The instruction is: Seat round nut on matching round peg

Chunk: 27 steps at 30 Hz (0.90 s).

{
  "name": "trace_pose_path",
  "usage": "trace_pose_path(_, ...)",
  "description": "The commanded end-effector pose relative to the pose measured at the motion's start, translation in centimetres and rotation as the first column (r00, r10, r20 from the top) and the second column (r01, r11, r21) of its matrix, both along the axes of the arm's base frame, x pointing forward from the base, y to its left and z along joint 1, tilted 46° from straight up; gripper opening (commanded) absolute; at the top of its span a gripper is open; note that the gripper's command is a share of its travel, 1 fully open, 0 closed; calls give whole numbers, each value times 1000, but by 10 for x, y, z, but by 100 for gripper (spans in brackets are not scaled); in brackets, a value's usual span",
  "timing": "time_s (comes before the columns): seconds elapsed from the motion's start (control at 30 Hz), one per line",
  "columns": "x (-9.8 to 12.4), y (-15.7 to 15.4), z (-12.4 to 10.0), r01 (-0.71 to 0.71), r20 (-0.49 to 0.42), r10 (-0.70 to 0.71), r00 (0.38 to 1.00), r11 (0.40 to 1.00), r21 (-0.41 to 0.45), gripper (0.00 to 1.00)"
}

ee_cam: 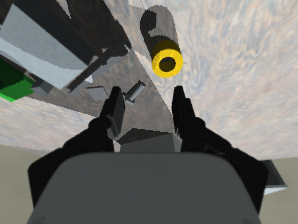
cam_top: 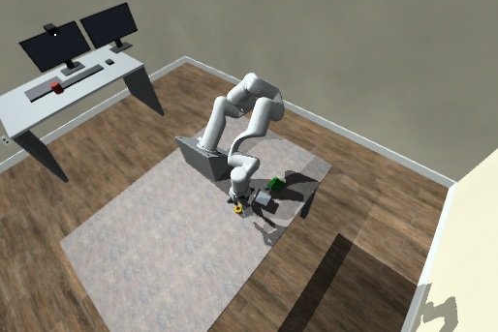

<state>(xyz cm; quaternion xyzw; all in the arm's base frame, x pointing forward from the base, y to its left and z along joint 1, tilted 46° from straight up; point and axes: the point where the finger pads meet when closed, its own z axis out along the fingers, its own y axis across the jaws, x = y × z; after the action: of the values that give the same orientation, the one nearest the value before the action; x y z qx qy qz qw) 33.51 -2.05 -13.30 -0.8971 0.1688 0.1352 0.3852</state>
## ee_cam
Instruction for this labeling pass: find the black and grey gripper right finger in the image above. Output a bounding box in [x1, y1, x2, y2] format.
[171, 86, 269, 216]

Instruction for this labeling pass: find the green flat plate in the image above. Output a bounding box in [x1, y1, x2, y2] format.
[0, 58, 35, 102]

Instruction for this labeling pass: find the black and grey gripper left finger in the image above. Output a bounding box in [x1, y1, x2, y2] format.
[27, 86, 125, 209]

